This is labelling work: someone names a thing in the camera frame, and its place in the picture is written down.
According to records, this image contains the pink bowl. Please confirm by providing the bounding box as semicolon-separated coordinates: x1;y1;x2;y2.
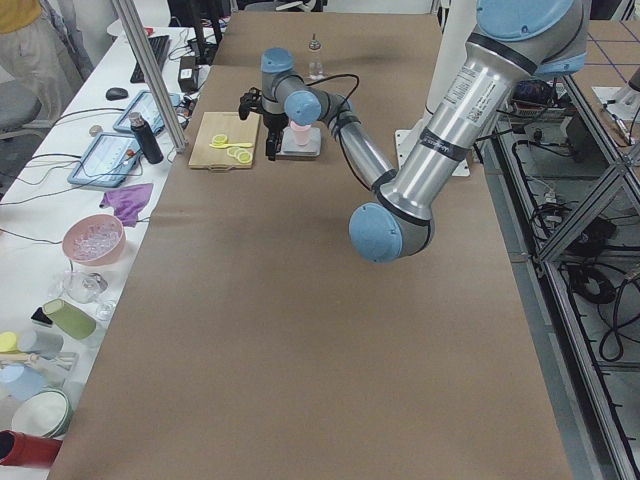
62;214;126;266

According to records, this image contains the pink plastic cup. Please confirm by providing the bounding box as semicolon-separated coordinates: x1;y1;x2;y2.
289;120;312;147

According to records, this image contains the clear glass sauce bottle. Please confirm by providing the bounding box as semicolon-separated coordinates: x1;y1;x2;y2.
308;33;324;81

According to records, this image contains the lemon slice middle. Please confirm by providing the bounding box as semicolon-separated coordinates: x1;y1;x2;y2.
226;147;245;158

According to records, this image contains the wooden cutting board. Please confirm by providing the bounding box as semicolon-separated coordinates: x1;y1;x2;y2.
188;112;261;171

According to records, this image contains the lower teach pendant tablet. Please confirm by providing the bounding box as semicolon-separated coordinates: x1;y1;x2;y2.
67;132;141;188

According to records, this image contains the upper teach pendant tablet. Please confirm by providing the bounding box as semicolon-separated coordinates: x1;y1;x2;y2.
113;90;164;134

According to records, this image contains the yellow cup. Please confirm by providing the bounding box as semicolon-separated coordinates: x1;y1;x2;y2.
0;331;20;354

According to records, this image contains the black thermos bottle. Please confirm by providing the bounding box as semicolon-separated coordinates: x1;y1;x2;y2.
128;111;164;165

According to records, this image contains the teach pendant tablet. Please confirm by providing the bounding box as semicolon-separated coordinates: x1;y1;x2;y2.
113;90;164;134
67;132;141;188

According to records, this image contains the lemon slice far end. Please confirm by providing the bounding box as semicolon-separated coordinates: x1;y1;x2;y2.
211;134;228;146

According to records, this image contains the purple cloth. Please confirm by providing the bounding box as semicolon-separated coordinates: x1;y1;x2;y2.
99;183;153;227

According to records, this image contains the silver digital kitchen scale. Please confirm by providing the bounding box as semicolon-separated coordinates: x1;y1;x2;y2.
276;127;322;160

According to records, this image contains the gripper usb cable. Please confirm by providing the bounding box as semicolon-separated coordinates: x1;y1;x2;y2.
304;73;381;191

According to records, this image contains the red cylinder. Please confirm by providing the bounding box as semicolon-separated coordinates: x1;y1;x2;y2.
1;430;63;468

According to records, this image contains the aluminium frame post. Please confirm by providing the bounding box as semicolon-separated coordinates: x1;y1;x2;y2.
112;0;187;153

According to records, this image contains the yellow plastic knife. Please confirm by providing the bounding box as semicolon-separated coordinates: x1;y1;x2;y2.
209;142;254;149

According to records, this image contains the green cup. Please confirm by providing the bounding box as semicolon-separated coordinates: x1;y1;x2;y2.
42;298;96;340

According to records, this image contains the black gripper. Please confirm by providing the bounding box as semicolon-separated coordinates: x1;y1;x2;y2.
238;87;288;161

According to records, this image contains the black computer mouse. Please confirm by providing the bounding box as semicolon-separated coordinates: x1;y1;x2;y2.
105;87;129;101

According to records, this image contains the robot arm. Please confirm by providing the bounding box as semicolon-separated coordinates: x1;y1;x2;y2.
238;1;591;263

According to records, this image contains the black keyboard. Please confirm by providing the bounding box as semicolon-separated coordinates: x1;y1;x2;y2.
130;35;170;84

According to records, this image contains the white green bowl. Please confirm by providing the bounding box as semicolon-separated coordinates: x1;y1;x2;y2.
11;389;73;438

